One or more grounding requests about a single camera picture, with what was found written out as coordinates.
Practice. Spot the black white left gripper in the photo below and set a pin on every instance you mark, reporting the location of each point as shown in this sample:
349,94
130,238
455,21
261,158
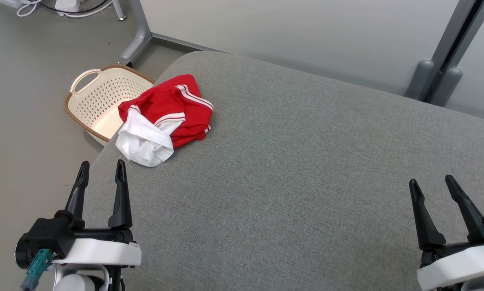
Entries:
100,252

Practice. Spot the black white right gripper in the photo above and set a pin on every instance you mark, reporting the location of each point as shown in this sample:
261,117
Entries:
456,268

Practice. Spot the red and white t-shirt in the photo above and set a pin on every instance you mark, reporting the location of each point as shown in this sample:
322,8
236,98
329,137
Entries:
165,109

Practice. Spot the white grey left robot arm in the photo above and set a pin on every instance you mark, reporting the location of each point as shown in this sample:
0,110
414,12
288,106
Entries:
76,283

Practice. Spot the cream perforated laundry basket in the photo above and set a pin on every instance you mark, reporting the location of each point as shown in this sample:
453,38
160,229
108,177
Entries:
100,97

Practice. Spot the grey angled partition support leg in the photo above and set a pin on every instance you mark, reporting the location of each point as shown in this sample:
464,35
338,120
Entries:
139,36

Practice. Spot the thin grey table leg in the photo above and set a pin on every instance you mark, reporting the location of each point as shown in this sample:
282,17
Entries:
118,8

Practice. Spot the white power strip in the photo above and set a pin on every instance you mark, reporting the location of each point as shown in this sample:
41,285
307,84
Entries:
67,4

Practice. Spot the grey partition post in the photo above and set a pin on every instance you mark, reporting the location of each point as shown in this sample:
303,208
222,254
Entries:
448,52

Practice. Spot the grey partition base rail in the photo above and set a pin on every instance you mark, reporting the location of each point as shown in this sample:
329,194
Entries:
185,41

